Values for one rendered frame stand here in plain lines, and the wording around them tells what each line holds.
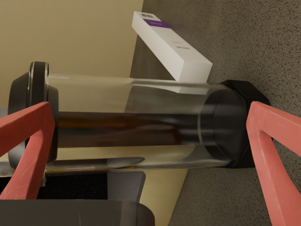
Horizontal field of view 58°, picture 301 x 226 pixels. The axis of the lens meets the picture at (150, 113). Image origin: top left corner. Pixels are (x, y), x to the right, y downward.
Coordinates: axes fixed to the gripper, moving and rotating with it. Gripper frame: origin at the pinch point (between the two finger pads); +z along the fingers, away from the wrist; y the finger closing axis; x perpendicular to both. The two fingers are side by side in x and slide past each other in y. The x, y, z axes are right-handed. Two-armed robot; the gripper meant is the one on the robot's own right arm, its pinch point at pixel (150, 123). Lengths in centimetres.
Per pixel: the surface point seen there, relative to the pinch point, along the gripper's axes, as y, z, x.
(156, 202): -1.1, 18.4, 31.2
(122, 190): 5.2, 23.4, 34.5
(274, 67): -12.5, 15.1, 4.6
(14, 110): 10.0, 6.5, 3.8
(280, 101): -12.7, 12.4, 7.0
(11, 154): 10.4, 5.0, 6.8
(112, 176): 8, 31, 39
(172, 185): -3.6, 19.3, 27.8
